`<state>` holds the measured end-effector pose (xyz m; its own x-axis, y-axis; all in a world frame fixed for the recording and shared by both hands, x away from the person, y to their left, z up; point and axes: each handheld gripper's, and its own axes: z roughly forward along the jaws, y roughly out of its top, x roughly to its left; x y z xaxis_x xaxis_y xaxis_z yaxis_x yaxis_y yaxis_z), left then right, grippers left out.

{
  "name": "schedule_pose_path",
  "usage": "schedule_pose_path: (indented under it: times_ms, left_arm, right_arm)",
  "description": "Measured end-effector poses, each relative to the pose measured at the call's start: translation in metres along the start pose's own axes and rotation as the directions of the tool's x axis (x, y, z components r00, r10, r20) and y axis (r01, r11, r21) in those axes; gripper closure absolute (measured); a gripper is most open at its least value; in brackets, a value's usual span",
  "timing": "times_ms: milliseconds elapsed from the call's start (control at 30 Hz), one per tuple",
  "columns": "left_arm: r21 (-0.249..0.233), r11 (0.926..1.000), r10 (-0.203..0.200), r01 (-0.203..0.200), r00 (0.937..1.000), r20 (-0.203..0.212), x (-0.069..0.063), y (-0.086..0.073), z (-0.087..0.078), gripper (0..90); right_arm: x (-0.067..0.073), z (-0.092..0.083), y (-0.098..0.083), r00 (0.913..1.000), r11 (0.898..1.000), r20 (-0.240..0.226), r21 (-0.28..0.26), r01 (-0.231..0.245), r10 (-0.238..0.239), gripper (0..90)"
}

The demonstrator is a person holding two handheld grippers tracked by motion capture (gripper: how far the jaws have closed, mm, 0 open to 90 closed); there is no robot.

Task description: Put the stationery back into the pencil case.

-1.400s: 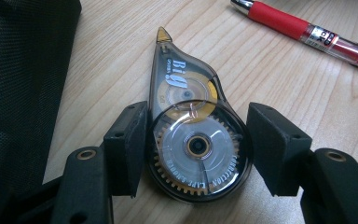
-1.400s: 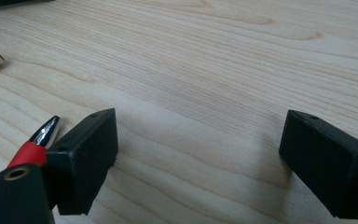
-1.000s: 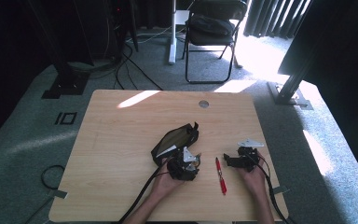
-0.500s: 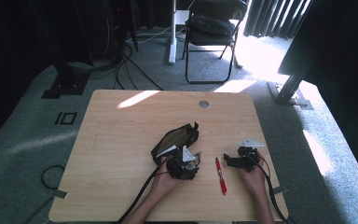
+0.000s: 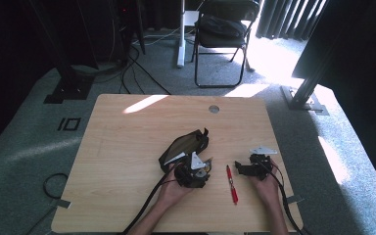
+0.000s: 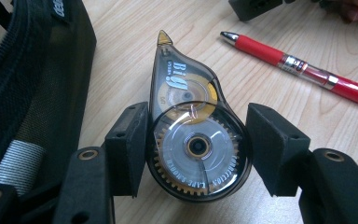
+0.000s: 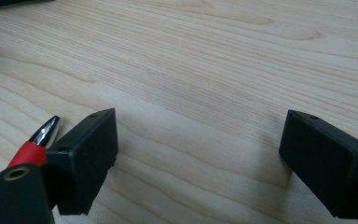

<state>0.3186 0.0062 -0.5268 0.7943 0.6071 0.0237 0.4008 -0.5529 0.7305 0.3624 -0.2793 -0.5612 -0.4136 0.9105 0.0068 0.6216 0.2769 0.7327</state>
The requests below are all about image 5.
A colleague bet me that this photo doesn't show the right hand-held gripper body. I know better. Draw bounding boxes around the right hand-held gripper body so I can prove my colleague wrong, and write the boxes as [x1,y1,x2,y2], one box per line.
[248,145,279,181]

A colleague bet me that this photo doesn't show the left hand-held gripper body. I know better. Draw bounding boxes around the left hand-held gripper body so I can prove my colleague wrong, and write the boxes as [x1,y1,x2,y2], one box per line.
[174,151,212,189]

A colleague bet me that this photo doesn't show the red pen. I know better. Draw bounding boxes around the red pen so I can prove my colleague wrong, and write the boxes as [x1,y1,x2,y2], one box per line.
[225,164,240,206]

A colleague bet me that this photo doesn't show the black pencil case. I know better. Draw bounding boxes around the black pencil case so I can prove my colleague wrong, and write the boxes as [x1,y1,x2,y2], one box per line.
[158,127,210,174]

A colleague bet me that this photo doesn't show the person's left hand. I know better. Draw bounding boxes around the person's left hand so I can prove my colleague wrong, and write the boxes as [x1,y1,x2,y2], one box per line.
[156,163,194,211]

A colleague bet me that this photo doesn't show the person's right hand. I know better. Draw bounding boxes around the person's right hand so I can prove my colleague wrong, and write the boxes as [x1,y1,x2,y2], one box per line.
[252,159,284,206]

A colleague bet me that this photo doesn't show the grey tape piece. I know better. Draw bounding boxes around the grey tape piece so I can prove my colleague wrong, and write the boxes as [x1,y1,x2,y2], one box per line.
[285,194,306,206]
[49,198,72,210]

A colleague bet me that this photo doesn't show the aluminium stand with base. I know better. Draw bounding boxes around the aluminium stand with base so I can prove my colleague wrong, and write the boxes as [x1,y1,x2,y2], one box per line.
[279,28,344,117]

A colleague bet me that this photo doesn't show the black folding chair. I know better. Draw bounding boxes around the black folding chair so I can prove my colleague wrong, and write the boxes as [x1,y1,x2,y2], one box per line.
[191,0,262,89]

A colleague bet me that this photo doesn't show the white desk leg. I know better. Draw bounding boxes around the white desk leg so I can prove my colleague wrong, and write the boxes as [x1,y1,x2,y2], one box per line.
[176,0,188,69]

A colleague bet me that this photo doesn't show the black bag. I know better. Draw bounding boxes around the black bag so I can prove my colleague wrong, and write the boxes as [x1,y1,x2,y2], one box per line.
[197,14,249,39]

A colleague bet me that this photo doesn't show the dark pleated curtain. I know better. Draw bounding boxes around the dark pleated curtain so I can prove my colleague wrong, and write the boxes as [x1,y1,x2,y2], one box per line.
[255,0,328,42]

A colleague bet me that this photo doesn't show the black stand with base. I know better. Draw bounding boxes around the black stand with base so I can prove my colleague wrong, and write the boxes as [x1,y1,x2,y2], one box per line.
[28,0,95,105]

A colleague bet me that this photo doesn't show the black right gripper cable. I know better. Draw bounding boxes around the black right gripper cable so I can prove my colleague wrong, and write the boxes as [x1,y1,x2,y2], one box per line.
[259,161,304,235]

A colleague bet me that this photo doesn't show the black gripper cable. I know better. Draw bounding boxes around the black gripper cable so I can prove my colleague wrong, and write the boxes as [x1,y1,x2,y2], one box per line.
[259,161,304,235]
[120,162,181,235]

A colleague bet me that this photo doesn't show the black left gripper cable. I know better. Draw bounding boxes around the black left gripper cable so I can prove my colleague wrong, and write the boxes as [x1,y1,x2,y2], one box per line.
[120,162,181,235]

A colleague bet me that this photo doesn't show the black floor cables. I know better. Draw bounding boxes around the black floor cables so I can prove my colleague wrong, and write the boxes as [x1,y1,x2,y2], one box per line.
[118,43,172,96]

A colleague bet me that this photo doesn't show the white floor cable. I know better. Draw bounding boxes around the white floor cable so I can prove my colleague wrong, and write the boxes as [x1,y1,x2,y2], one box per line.
[131,26,182,47]

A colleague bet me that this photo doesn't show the black cable loop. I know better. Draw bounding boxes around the black cable loop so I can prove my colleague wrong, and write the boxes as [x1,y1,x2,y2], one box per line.
[25,172,71,235]

